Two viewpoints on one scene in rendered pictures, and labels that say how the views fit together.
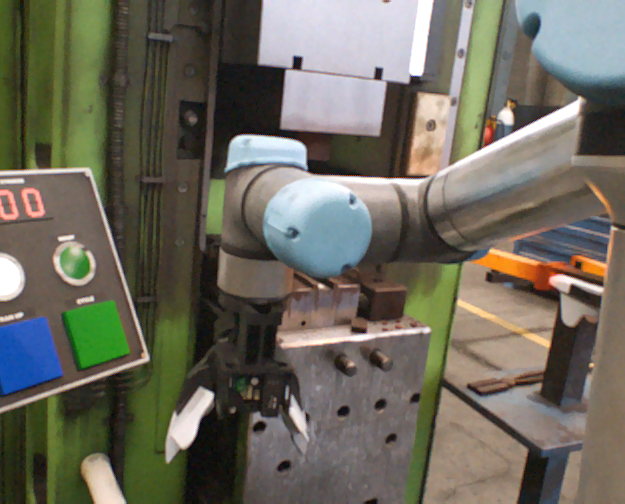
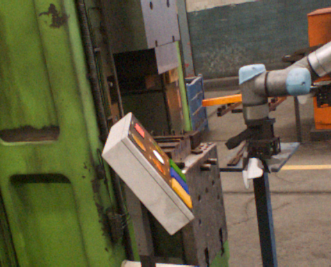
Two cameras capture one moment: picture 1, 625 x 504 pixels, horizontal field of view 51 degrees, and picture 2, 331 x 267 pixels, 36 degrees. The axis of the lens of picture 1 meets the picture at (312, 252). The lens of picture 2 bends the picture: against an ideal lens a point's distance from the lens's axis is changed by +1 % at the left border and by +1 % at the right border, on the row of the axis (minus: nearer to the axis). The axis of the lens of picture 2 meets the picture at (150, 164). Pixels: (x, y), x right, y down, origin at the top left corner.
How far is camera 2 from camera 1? 120 cm
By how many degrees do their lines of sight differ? 30
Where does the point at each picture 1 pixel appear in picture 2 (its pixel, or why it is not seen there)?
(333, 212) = (307, 74)
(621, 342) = not seen: outside the picture
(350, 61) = (166, 36)
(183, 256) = not seen: hidden behind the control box
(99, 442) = (123, 254)
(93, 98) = (86, 87)
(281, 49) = (151, 39)
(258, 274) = (265, 108)
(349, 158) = not seen: hidden behind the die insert
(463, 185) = (327, 57)
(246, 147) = (255, 69)
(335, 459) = (209, 213)
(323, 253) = (307, 86)
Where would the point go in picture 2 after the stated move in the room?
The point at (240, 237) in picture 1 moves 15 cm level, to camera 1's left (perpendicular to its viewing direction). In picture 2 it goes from (259, 99) to (219, 110)
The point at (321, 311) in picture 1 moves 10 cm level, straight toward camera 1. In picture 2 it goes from (183, 151) to (199, 154)
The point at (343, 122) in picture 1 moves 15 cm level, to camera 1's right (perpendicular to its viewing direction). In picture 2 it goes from (170, 64) to (201, 57)
